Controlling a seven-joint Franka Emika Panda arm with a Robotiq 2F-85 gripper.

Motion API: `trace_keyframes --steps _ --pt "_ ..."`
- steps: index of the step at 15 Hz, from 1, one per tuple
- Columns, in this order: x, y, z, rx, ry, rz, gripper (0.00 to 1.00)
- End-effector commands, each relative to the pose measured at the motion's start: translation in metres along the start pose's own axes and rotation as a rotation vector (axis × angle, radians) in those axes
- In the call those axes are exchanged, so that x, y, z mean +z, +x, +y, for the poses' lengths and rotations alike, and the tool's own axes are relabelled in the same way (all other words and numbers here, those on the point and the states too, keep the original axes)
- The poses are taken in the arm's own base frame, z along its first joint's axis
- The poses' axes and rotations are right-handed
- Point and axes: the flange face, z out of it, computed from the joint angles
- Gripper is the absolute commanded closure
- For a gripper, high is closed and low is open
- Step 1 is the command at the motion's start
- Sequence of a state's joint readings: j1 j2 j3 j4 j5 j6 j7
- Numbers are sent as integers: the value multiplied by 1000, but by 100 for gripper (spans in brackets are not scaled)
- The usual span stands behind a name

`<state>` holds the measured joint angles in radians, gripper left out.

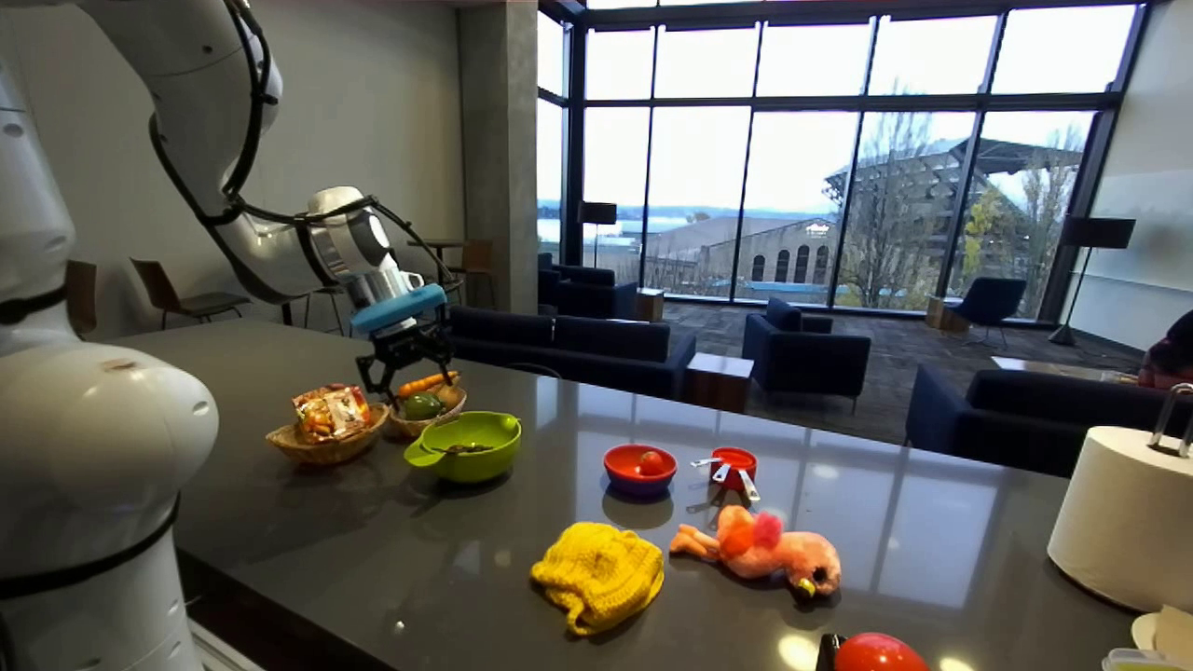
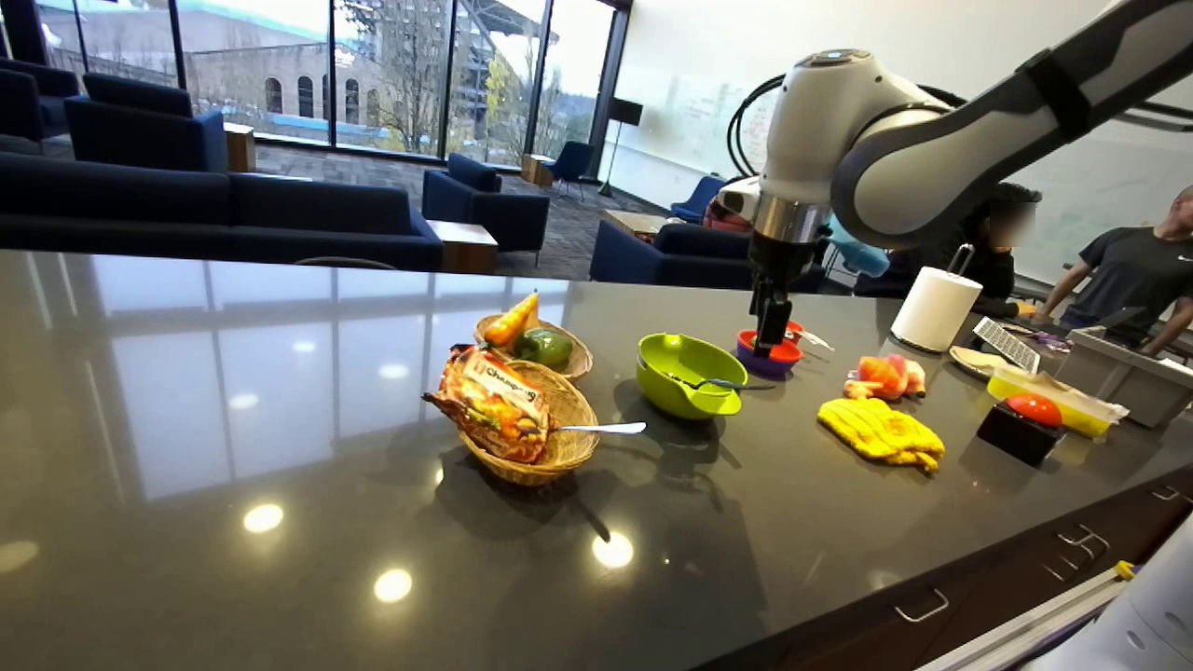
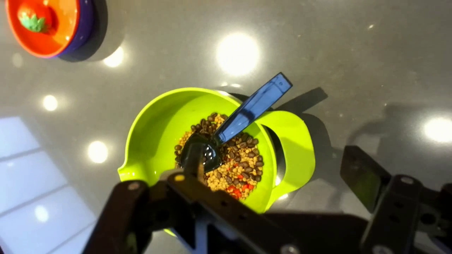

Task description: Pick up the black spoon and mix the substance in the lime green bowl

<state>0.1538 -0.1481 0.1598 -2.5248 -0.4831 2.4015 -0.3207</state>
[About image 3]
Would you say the toy strawberry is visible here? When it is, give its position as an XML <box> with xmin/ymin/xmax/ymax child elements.
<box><xmin>17</xmin><ymin>3</ymin><xmax>59</xmax><ymax>36</ymax></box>

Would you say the red bowl blue rim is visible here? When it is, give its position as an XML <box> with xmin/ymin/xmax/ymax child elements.
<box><xmin>4</xmin><ymin>0</ymin><xmax>98</xmax><ymax>61</ymax></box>

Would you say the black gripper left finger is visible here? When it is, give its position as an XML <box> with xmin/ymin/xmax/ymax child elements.
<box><xmin>82</xmin><ymin>143</ymin><xmax>302</xmax><ymax>254</ymax></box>

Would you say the brown bean grain mix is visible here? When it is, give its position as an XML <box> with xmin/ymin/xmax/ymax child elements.
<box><xmin>174</xmin><ymin>112</ymin><xmax>266</xmax><ymax>199</ymax></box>

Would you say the lime green bowl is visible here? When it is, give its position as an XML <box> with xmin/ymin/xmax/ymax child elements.
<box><xmin>117</xmin><ymin>87</ymin><xmax>317</xmax><ymax>216</ymax></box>

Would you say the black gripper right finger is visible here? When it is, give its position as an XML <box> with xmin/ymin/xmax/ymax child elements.
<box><xmin>339</xmin><ymin>144</ymin><xmax>452</xmax><ymax>254</ymax></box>

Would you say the black spoon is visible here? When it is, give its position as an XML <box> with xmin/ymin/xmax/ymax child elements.
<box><xmin>181</xmin><ymin>71</ymin><xmax>294</xmax><ymax>175</ymax></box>

